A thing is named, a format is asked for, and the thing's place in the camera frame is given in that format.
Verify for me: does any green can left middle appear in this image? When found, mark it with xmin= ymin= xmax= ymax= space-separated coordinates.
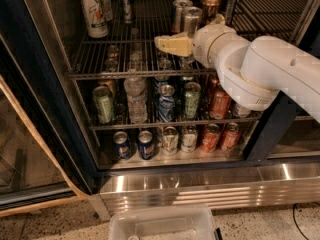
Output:
xmin=93 ymin=85 xmax=114 ymax=124

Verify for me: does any steel fridge base grille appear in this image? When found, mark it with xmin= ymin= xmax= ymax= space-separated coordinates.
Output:
xmin=89 ymin=162 xmax=320 ymax=221

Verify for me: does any clear water bottle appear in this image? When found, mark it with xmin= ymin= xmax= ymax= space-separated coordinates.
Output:
xmin=124 ymin=77 xmax=148 ymax=124

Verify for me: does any orange can middle shelf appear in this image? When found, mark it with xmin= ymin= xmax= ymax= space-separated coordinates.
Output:
xmin=209 ymin=84 xmax=231 ymax=120

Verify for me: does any blue pepsi can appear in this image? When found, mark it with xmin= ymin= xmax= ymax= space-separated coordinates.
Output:
xmin=138 ymin=130 xmax=154 ymax=160
xmin=113 ymin=131 xmax=131 ymax=160

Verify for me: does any top wire shelf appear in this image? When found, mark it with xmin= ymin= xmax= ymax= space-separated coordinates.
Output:
xmin=69 ymin=0 xmax=308 ymax=80

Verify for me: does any left blue pepsi can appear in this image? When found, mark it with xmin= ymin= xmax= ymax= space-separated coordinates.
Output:
xmin=113 ymin=131 xmax=131 ymax=160

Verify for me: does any dark fridge centre post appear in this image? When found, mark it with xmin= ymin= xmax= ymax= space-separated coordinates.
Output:
xmin=243 ymin=92 xmax=301 ymax=162

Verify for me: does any blue silver can middle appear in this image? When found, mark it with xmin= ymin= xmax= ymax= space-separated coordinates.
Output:
xmin=158 ymin=84 xmax=175 ymax=122

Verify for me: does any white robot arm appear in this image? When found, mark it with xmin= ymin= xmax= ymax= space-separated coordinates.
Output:
xmin=154 ymin=24 xmax=320 ymax=121

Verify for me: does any clear plastic bin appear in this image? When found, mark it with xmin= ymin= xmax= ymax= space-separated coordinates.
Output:
xmin=109 ymin=205 xmax=223 ymax=240

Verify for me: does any right blue pepsi can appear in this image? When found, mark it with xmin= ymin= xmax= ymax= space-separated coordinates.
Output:
xmin=138 ymin=130 xmax=154 ymax=160

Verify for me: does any middle wire shelf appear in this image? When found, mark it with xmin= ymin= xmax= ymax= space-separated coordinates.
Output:
xmin=89 ymin=112 xmax=262 ymax=131

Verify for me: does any silver redbull can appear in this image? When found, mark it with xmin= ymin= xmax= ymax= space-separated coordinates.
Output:
xmin=171 ymin=0 xmax=193 ymax=33
xmin=181 ymin=6 xmax=203 ymax=48

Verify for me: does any white label dark bottle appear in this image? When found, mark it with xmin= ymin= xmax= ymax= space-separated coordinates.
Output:
xmin=232 ymin=103 xmax=251 ymax=118

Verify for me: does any black cable on floor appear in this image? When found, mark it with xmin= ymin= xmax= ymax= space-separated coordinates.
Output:
xmin=292 ymin=202 xmax=320 ymax=240

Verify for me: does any white green can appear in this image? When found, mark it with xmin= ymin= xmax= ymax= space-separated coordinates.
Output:
xmin=181 ymin=125 xmax=198 ymax=153
xmin=162 ymin=126 xmax=179 ymax=156

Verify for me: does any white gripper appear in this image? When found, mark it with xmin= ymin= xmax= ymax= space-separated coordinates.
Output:
xmin=154 ymin=14 xmax=235 ymax=68

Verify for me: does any left white green can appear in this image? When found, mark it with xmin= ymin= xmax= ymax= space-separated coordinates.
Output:
xmin=162 ymin=126 xmax=179 ymax=156

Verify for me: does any green can centre middle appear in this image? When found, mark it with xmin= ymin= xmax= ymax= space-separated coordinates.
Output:
xmin=183 ymin=82 xmax=201 ymax=119

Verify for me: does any white arizona tall can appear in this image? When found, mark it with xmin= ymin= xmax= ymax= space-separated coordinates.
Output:
xmin=81 ymin=0 xmax=108 ymax=38

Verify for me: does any orange can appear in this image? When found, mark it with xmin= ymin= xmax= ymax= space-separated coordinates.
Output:
xmin=220 ymin=123 xmax=241 ymax=150
xmin=200 ymin=124 xmax=221 ymax=153

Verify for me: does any left orange can bottom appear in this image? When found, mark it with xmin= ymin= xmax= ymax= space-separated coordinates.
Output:
xmin=200 ymin=124 xmax=221 ymax=153

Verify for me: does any right orange can bottom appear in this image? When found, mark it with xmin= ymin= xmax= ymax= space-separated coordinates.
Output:
xmin=220 ymin=123 xmax=241 ymax=150

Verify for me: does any right white green can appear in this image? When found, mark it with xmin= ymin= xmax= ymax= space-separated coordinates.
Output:
xmin=181 ymin=125 xmax=198 ymax=153

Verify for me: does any glass fridge door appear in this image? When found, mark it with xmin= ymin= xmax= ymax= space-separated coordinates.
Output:
xmin=0 ymin=43 xmax=88 ymax=217

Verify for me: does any wire shelf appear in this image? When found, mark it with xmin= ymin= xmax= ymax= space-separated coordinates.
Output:
xmin=89 ymin=112 xmax=262 ymax=131
xmin=69 ymin=0 xmax=308 ymax=80

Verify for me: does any slim silver can back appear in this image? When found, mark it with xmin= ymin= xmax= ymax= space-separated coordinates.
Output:
xmin=119 ymin=0 xmax=134 ymax=24

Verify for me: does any dark tall can back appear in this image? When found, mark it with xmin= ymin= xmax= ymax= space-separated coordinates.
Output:
xmin=220 ymin=0 xmax=237 ymax=25

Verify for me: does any gold black tall can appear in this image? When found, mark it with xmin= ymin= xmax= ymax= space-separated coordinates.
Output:
xmin=201 ymin=0 xmax=220 ymax=25

